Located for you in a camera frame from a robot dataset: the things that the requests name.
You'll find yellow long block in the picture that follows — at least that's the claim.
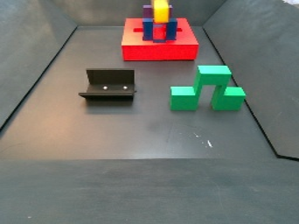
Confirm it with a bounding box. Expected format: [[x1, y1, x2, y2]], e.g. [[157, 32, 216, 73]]
[[151, 0, 170, 24]]

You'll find red board base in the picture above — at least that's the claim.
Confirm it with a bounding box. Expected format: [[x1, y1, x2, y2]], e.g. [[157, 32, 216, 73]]
[[122, 18, 200, 61]]

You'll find green stepped arch block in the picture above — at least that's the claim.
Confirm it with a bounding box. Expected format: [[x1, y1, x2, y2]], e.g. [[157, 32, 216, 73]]
[[170, 65, 249, 112]]

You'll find blue U-shaped block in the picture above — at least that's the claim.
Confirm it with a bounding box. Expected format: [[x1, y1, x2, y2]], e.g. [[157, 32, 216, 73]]
[[143, 17, 178, 43]]

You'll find purple upright block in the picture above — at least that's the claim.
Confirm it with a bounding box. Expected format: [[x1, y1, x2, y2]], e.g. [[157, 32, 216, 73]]
[[143, 4, 173, 21]]

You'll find black angled bracket holder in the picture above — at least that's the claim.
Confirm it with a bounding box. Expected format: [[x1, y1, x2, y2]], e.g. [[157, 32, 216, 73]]
[[79, 68, 137, 100]]

